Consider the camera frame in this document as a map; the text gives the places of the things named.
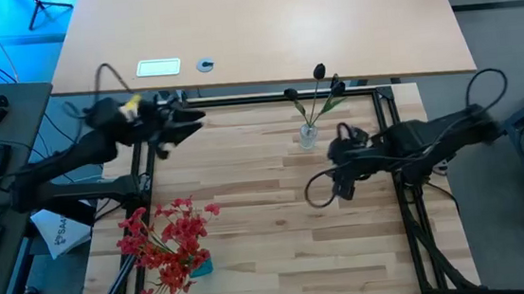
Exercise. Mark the red artificial flower spray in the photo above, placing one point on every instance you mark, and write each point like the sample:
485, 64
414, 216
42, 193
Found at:
183, 230
173, 274
132, 244

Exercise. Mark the black tripod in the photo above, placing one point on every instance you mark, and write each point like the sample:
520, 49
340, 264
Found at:
42, 4

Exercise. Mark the black aluminium table frame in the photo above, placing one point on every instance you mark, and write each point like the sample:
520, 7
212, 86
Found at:
379, 108

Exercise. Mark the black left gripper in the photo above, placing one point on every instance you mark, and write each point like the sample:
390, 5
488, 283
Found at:
157, 123

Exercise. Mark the clear glass vase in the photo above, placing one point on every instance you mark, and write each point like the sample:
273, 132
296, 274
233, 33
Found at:
309, 138

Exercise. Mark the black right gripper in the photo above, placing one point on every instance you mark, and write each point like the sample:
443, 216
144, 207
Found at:
351, 158

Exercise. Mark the light brown desk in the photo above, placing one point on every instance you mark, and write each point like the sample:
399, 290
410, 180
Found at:
256, 24

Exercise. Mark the white printed paper bag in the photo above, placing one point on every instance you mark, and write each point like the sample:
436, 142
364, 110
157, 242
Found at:
60, 231

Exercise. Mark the green artificial plant stem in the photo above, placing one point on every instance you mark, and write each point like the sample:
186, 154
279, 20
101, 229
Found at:
212, 209

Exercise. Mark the round grey desk grommet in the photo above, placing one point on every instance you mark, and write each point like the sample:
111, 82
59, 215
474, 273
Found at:
205, 65

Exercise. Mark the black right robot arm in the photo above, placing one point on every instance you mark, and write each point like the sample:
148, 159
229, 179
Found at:
451, 130

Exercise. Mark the yellow tape tag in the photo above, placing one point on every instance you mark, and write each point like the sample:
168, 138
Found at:
131, 107

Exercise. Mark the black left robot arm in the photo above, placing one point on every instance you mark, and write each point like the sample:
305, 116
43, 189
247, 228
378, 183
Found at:
77, 156

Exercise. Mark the teal vase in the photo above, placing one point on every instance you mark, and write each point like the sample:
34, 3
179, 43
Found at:
203, 268

